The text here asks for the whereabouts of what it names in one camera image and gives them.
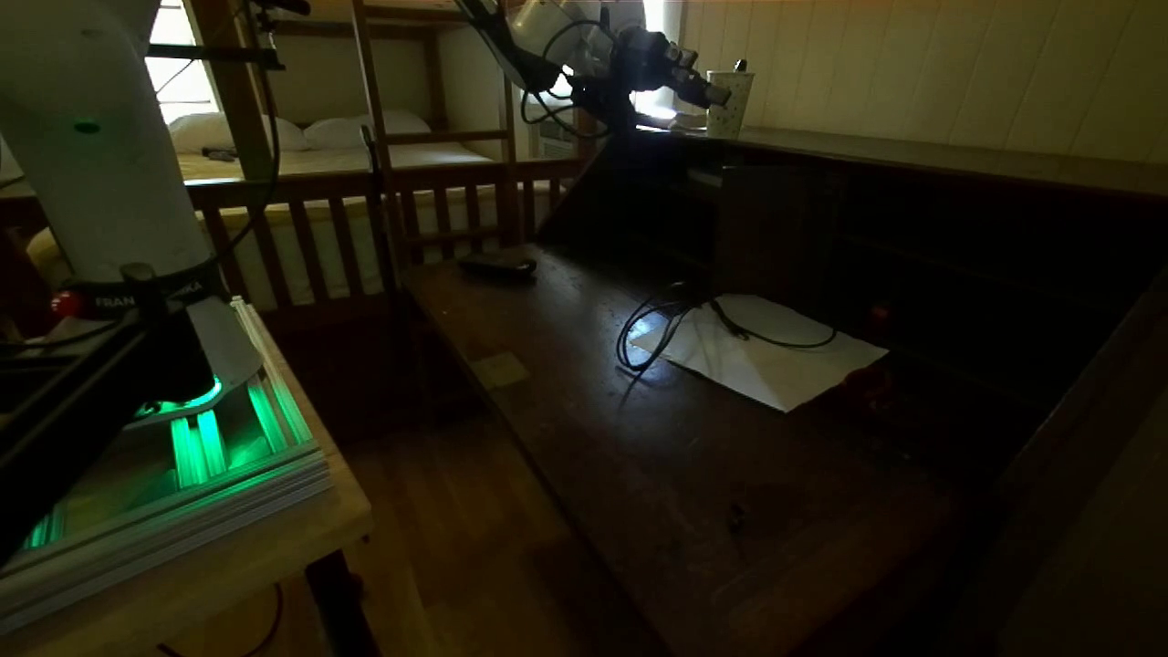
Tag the wooden bed frame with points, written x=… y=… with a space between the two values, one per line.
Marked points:
x=377 y=183

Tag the black remote control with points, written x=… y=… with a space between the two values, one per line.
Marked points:
x=496 y=269

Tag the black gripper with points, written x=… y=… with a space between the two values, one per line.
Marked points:
x=647 y=72

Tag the tan sticky note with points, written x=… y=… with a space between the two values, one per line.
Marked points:
x=496 y=370

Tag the white mattress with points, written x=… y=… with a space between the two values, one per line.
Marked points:
x=413 y=155

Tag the white pillow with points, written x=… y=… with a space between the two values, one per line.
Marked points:
x=224 y=132
x=367 y=130

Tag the dark wooden desk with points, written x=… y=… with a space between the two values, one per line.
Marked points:
x=680 y=486

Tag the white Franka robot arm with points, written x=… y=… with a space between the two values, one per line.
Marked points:
x=96 y=132

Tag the small red object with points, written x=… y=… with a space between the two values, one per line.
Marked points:
x=69 y=304

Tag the dotted white paper cup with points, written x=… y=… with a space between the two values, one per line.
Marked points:
x=731 y=109

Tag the white paper sheet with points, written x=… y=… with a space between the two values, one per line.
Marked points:
x=780 y=359

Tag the bright window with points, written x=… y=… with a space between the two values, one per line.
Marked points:
x=183 y=60

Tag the light wooden robot table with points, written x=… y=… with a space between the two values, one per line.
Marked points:
x=243 y=561

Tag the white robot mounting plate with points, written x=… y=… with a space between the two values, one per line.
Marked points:
x=183 y=486

